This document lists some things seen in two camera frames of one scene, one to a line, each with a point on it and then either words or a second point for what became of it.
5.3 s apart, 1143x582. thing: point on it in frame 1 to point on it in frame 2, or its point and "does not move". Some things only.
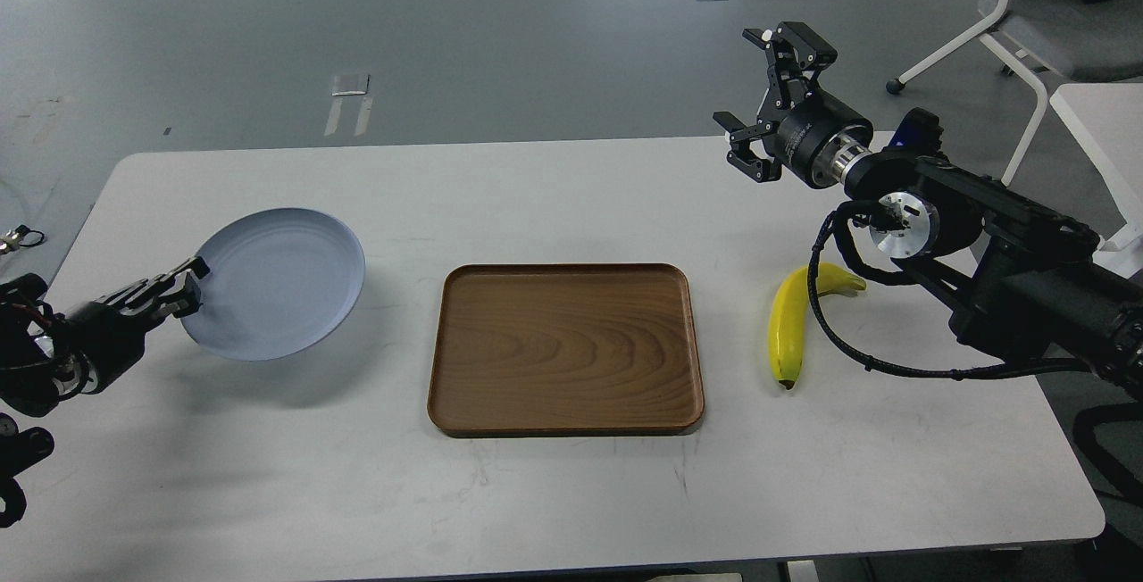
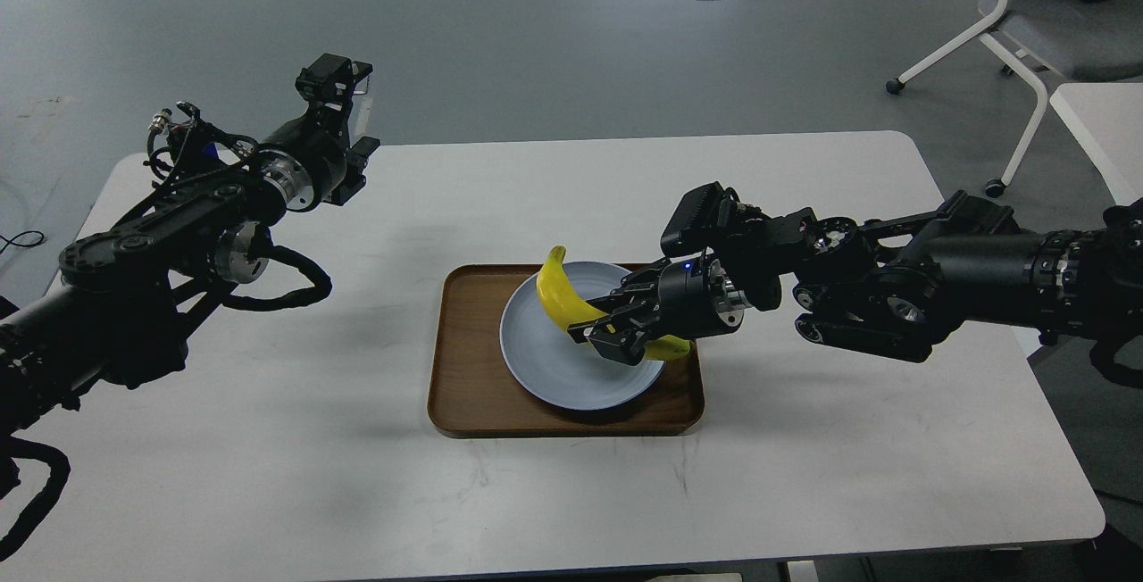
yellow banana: x=788 y=316 to x=568 y=311
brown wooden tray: x=525 y=349 does not move
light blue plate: x=281 y=282 to x=551 y=364
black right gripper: x=820 y=138 to x=696 y=299
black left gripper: x=95 y=342 to x=306 y=159
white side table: x=1106 y=121 does not move
